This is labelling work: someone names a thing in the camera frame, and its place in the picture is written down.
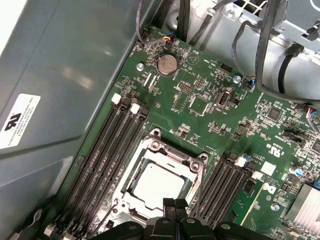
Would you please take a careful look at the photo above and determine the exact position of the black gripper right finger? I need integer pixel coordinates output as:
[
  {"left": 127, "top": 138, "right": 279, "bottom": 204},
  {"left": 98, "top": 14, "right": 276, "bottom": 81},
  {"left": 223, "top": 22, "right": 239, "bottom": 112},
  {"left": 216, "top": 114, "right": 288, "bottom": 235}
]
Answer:
[{"left": 175, "top": 198, "right": 275, "bottom": 240}]

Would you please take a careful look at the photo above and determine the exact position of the black RAM slot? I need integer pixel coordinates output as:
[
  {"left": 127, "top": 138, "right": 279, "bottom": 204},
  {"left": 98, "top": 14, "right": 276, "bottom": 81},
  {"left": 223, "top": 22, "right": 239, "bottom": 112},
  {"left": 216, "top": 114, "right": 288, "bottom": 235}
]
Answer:
[
  {"left": 209, "top": 157, "right": 247, "bottom": 227},
  {"left": 63, "top": 94, "right": 122, "bottom": 222},
  {"left": 84, "top": 103, "right": 141, "bottom": 233},
  {"left": 199, "top": 156, "right": 238, "bottom": 226},
  {"left": 96, "top": 113, "right": 151, "bottom": 236},
  {"left": 74, "top": 99, "right": 131, "bottom": 226},
  {"left": 189, "top": 152, "right": 230, "bottom": 222},
  {"left": 218, "top": 169, "right": 263, "bottom": 227}
]

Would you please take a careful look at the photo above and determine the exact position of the metal drive cage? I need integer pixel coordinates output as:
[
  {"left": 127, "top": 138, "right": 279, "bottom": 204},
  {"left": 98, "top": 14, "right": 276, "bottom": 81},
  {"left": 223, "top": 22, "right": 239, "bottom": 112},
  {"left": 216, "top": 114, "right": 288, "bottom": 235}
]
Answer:
[{"left": 212, "top": 0, "right": 320, "bottom": 102}]

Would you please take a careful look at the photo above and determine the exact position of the open black PC case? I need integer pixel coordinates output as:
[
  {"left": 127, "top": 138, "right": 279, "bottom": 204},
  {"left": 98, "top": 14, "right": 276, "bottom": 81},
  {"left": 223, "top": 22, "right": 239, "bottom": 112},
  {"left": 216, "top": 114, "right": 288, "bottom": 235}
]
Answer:
[{"left": 0, "top": 0, "right": 320, "bottom": 240}]

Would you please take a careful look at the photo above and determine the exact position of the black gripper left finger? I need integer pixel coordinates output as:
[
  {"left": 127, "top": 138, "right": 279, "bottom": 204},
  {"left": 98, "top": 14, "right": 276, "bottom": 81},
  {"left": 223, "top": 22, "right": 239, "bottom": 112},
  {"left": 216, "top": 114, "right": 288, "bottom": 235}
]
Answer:
[{"left": 91, "top": 197, "right": 178, "bottom": 240}]

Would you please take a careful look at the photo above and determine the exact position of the silver finned heatsink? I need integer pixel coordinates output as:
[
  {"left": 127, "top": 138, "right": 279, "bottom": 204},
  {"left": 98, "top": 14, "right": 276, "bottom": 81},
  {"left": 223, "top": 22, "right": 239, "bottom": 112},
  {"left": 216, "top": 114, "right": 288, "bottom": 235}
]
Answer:
[{"left": 284, "top": 183, "right": 320, "bottom": 240}]

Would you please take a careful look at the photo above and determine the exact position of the metal socket cover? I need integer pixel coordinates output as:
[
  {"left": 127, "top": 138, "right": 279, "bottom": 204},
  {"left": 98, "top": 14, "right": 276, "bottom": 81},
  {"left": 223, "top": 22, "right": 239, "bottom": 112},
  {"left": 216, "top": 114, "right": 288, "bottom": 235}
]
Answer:
[{"left": 121, "top": 148, "right": 205, "bottom": 216}]

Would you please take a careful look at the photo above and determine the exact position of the metal locking lever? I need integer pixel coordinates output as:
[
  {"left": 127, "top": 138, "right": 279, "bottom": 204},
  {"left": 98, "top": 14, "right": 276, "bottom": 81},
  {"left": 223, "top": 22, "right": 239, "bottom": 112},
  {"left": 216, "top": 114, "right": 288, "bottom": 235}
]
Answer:
[{"left": 196, "top": 169, "right": 205, "bottom": 218}]

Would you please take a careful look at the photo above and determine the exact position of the grey thin wire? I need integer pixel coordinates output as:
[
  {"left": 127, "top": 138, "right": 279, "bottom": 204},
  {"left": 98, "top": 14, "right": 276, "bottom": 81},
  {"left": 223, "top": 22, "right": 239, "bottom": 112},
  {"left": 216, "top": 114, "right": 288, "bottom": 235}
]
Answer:
[{"left": 135, "top": 0, "right": 176, "bottom": 50}]

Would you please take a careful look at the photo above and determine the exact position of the CPU socket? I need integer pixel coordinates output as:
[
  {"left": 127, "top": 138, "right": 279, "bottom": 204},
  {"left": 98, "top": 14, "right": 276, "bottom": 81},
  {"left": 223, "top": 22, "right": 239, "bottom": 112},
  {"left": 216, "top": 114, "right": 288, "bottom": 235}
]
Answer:
[{"left": 107, "top": 127, "right": 210, "bottom": 227}]

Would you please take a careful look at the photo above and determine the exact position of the black thick wire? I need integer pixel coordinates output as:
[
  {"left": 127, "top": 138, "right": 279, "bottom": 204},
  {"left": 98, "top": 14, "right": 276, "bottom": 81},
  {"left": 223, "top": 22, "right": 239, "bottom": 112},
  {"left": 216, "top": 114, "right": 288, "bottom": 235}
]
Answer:
[{"left": 176, "top": 0, "right": 189, "bottom": 43}]

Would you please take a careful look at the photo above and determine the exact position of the silver CPU plate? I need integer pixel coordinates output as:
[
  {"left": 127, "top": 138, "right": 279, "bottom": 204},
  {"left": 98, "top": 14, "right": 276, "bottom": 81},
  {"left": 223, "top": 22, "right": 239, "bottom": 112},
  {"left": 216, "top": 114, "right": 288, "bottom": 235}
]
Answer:
[{"left": 128, "top": 161, "right": 192, "bottom": 211}]

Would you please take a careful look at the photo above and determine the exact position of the round coin battery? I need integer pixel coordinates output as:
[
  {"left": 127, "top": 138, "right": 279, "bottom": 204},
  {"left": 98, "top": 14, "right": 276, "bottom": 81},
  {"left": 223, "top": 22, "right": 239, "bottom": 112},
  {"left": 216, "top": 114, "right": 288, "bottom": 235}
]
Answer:
[{"left": 156, "top": 53, "right": 179, "bottom": 77}]

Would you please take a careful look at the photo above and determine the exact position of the grey round wire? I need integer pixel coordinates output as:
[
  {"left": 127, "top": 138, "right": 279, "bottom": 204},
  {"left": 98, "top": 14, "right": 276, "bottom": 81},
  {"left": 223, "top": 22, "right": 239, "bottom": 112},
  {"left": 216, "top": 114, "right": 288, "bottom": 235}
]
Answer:
[{"left": 187, "top": 7, "right": 216, "bottom": 46}]

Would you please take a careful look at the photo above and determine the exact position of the green motherboard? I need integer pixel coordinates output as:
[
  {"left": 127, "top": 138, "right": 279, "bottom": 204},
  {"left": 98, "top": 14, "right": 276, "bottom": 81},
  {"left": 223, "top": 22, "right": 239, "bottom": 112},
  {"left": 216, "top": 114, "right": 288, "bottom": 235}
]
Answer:
[{"left": 42, "top": 23, "right": 320, "bottom": 240}]

